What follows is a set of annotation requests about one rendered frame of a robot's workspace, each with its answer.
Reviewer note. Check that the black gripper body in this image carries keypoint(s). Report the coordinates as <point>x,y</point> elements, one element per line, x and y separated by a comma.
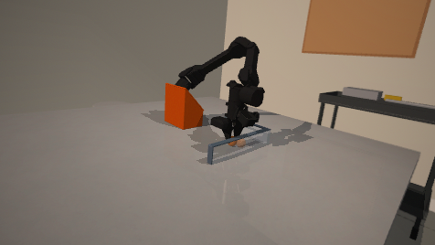
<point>224,123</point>

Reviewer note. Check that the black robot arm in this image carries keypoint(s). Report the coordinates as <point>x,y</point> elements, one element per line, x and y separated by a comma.
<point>248,92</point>

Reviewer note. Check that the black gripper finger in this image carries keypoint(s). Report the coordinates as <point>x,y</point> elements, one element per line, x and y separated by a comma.
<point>227,132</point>
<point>238,128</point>

